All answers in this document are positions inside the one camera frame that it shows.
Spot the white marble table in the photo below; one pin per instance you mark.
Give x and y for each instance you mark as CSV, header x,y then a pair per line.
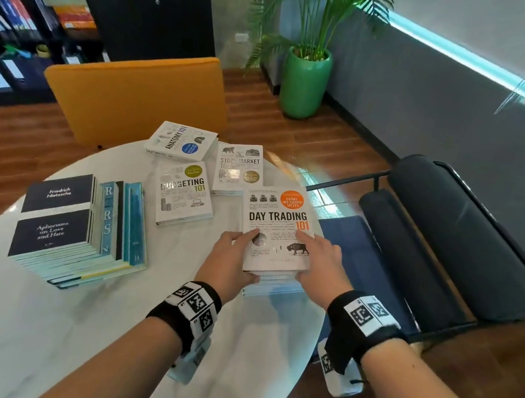
x,y
51,332

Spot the group of small black books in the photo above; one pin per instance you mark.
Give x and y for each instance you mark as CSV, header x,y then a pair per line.
x,y
55,234

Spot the orange striped boxes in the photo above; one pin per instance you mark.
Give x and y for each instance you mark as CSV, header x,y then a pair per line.
x,y
69,10

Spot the orange upholstered chair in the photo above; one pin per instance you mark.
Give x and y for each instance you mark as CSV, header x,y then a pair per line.
x,y
135,94

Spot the black cabinet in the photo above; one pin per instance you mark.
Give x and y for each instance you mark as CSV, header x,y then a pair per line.
x,y
147,17

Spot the white book with grey bars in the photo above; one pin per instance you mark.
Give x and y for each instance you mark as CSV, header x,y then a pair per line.
x,y
183,199

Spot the light blue paperback book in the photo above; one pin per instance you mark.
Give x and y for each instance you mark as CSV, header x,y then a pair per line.
x,y
108,212

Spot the pale roller blind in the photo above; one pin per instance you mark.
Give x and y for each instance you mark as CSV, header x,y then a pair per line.
x,y
466,20

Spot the white book with green circle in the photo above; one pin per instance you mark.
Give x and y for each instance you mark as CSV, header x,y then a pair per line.
x,y
280,279

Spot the person's right hand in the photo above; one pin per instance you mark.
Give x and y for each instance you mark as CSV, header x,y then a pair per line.
x,y
327,275

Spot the black marker-tagged wristband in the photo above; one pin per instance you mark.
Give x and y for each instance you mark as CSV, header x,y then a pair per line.
x,y
355,333
181,312

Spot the green palm plant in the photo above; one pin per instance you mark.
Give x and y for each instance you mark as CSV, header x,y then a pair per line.
x,y
321,3

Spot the white marker-tagged wrist camera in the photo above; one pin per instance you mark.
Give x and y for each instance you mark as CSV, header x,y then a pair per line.
x,y
338,380
191,363

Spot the teal hardcover book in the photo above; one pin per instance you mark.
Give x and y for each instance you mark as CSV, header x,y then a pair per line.
x,y
142,227

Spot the white book with gold circle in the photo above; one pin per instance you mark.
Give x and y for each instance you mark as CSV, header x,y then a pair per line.
x,y
237,173

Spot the white book with body sketches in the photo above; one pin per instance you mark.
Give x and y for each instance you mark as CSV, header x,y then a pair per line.
x,y
180,142

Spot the black bookshelf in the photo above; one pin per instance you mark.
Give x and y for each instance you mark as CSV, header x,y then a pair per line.
x,y
6,69

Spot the green plant pot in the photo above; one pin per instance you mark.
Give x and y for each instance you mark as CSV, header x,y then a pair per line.
x,y
304,84

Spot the black roll-cushion lounge chair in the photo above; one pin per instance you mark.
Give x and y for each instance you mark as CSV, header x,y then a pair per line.
x,y
457,245

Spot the person's left hand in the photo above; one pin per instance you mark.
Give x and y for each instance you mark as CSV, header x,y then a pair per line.
x,y
225,269

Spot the black book with barcode print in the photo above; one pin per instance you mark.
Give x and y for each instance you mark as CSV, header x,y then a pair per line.
x,y
118,214

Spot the white wall outlet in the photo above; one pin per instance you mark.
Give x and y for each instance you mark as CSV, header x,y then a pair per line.
x,y
242,38

